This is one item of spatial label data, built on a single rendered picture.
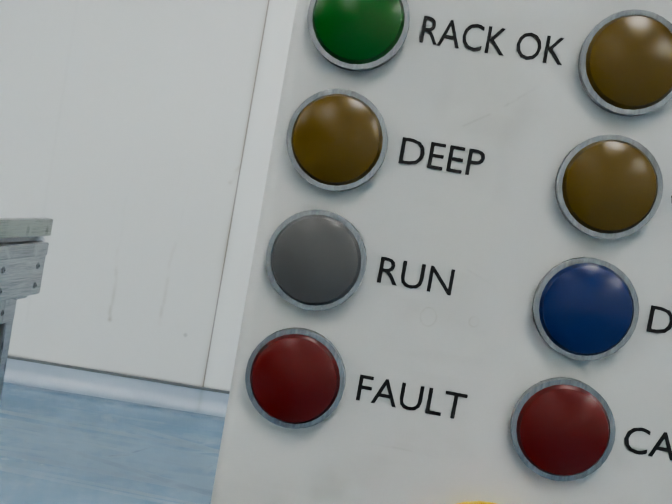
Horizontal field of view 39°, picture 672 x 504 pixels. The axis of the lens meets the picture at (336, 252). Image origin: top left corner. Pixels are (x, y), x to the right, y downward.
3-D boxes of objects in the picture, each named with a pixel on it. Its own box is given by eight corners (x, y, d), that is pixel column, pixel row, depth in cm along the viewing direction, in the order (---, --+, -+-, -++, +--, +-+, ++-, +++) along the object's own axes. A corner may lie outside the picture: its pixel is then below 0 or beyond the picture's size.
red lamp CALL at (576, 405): (604, 489, 27) (622, 395, 27) (508, 470, 27) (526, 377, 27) (599, 481, 28) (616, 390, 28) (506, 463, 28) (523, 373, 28)
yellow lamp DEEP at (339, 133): (374, 193, 28) (391, 99, 27) (281, 177, 28) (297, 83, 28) (375, 194, 28) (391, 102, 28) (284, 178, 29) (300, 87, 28)
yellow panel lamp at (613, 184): (652, 242, 27) (671, 146, 27) (555, 225, 27) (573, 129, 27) (645, 241, 28) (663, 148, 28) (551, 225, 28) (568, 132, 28)
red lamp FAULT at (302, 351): (331, 436, 28) (347, 344, 28) (239, 418, 28) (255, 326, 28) (333, 429, 29) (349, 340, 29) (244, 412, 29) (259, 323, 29)
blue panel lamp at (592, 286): (628, 367, 27) (646, 271, 27) (531, 349, 27) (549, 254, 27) (622, 362, 28) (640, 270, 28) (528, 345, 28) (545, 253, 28)
